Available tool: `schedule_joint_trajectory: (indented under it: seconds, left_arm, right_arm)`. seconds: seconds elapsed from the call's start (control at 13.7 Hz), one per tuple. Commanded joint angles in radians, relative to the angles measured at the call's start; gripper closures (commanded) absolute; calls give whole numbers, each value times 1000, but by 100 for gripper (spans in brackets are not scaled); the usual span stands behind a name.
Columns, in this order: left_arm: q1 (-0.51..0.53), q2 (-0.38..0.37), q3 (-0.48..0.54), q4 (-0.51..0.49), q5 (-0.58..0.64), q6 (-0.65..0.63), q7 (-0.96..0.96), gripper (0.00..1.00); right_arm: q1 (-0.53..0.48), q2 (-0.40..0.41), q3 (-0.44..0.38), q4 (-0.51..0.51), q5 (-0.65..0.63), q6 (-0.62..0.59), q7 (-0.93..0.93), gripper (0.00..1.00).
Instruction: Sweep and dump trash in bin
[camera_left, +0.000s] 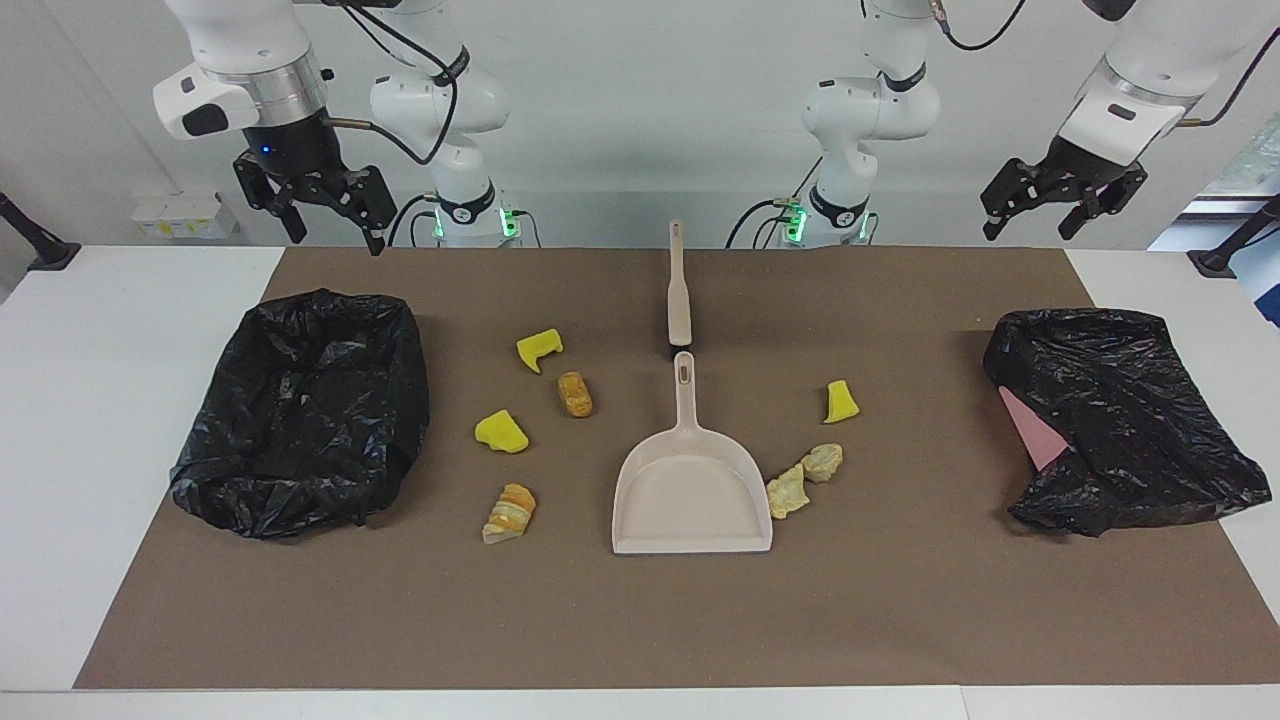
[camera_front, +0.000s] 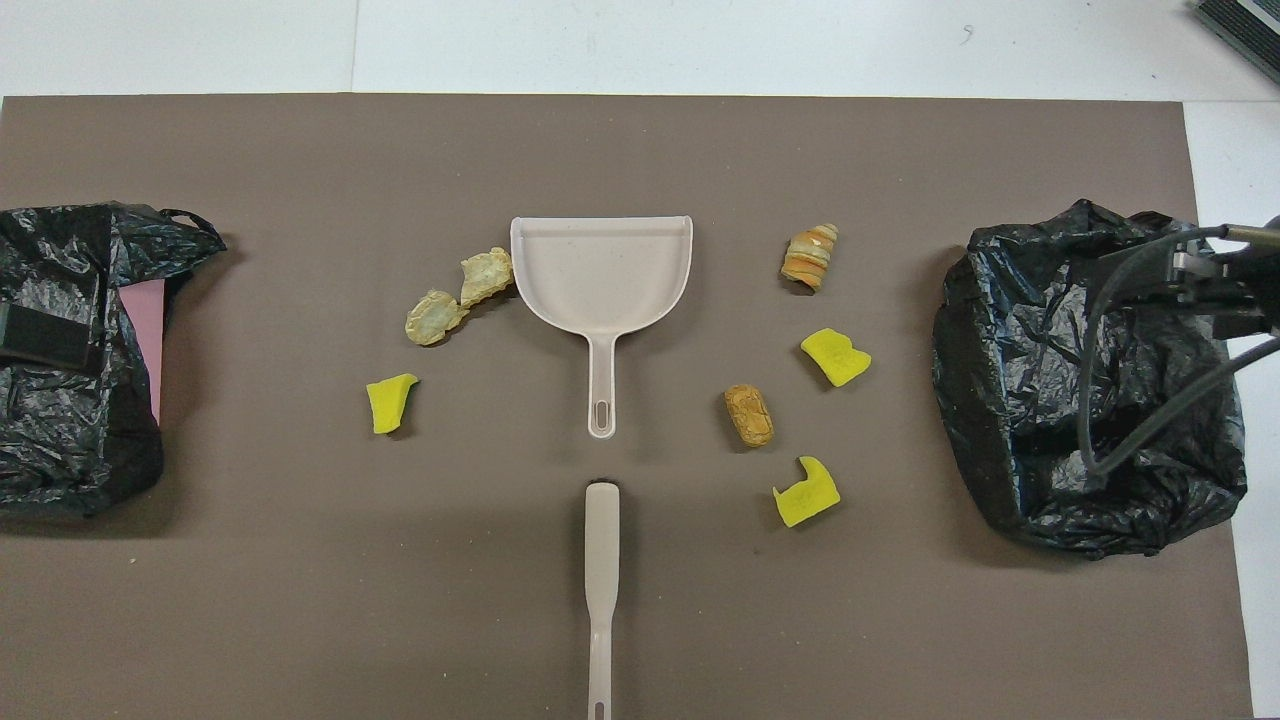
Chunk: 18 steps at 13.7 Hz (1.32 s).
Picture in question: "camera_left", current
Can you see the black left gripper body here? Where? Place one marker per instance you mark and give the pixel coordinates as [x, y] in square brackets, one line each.
[1082, 165]

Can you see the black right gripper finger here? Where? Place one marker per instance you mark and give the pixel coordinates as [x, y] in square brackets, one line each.
[270, 190]
[375, 205]

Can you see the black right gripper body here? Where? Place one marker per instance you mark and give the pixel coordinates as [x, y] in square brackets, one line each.
[292, 150]

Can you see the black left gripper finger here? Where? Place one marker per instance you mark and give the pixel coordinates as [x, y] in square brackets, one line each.
[1010, 190]
[1100, 203]

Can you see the notched yellow sponge piece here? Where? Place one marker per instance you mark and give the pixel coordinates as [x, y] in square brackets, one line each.
[540, 345]

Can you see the yellow sponge chunk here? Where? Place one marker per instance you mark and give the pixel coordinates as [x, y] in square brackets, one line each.
[500, 432]

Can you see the yellow sponge wedge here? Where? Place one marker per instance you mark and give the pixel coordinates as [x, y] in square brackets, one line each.
[840, 404]

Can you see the brown toy bread roll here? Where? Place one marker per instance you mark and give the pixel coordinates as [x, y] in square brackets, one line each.
[575, 395]

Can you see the beige hand brush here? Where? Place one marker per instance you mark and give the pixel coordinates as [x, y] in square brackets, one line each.
[679, 300]

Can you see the orange striped toy croissant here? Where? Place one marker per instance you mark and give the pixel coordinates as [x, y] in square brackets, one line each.
[510, 512]

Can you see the beige plastic dustpan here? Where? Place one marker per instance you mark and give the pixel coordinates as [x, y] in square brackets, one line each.
[690, 490]

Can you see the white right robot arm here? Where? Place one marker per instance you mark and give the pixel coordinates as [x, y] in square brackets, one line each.
[240, 50]

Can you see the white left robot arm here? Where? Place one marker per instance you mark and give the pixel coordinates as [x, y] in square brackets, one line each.
[870, 110]

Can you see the black trash bag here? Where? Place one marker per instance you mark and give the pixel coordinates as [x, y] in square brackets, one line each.
[1130, 400]
[300, 420]

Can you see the right black trash bag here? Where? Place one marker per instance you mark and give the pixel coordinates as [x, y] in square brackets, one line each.
[300, 420]

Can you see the pink plastic bin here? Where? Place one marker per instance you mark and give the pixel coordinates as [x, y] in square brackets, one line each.
[1035, 430]

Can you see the white power strip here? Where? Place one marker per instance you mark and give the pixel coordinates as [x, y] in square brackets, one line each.
[185, 215]

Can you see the brown table mat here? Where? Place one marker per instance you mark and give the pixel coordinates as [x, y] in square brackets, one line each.
[640, 620]

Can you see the black camera stand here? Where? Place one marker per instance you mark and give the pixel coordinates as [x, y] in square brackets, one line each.
[1225, 258]
[40, 245]

